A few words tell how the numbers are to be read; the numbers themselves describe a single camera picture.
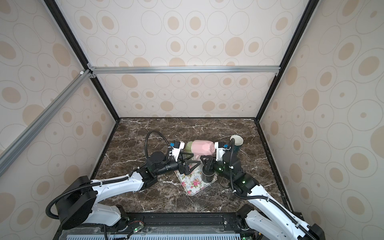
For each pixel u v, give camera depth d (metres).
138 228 0.71
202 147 0.71
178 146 0.66
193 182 0.87
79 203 0.42
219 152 0.67
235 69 1.85
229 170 0.55
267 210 0.47
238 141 0.99
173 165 0.67
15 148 0.53
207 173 0.81
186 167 0.64
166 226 0.73
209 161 0.65
